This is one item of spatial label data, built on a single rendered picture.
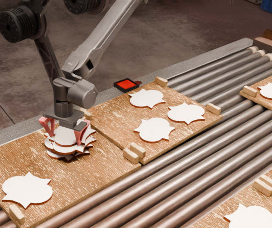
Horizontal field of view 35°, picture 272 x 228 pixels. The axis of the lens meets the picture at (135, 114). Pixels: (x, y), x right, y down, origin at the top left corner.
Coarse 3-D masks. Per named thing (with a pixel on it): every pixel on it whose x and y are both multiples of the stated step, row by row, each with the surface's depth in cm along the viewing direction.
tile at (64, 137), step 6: (78, 120) 140; (60, 126) 137; (90, 126) 138; (54, 132) 134; (60, 132) 134; (66, 132) 135; (72, 132) 135; (90, 132) 135; (54, 138) 132; (60, 138) 132; (66, 138) 132; (72, 138) 132; (84, 138) 132; (60, 144) 130; (66, 144) 129; (72, 144) 130; (84, 144) 131
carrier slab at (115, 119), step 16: (128, 96) 166; (176, 96) 168; (96, 112) 156; (112, 112) 156; (128, 112) 157; (144, 112) 157; (160, 112) 158; (208, 112) 159; (96, 128) 148; (112, 128) 148; (128, 128) 148; (176, 128) 149; (192, 128) 150; (128, 144) 140; (144, 144) 141; (160, 144) 141; (176, 144) 143; (144, 160) 134
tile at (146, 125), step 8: (144, 120) 151; (152, 120) 151; (160, 120) 152; (136, 128) 147; (144, 128) 147; (152, 128) 147; (160, 128) 147; (168, 128) 148; (144, 136) 143; (152, 136) 143; (160, 136) 144
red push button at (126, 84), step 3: (123, 81) 178; (126, 81) 178; (129, 81) 178; (120, 84) 176; (123, 84) 176; (126, 84) 176; (129, 84) 176; (132, 84) 176; (123, 87) 174; (126, 87) 174; (129, 87) 174
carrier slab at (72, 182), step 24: (24, 144) 138; (96, 144) 140; (0, 168) 128; (24, 168) 128; (48, 168) 129; (72, 168) 129; (96, 168) 130; (120, 168) 130; (0, 192) 119; (72, 192) 120; (96, 192) 123; (24, 216) 112; (48, 216) 113
